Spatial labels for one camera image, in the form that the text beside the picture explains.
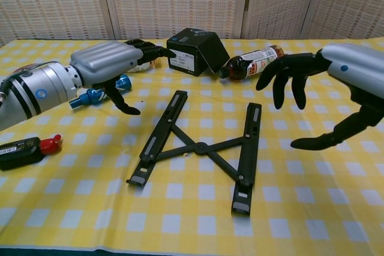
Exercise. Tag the black folding laptop stand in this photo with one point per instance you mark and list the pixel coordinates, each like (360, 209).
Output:
(201, 148)

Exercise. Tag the brown tea bottle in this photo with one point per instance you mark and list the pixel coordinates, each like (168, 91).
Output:
(240, 67)

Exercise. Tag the brass screen hinge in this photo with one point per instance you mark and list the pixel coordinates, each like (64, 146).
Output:
(247, 2)

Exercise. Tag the black bottle with red cap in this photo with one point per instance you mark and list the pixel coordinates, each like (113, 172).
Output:
(18, 151)

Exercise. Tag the white yogurt drink bottle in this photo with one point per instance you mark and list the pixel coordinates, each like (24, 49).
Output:
(141, 67)

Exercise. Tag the blue spray bottle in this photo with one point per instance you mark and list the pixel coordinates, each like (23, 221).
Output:
(90, 96)

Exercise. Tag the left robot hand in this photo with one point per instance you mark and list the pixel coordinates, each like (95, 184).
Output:
(105, 58)

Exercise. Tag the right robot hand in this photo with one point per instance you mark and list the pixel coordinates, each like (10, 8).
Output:
(360, 64)

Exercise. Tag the yellow checkered tablecloth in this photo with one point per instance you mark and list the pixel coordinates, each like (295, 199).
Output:
(90, 223)

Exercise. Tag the black cardboard box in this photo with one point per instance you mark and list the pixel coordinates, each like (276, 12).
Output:
(207, 49)

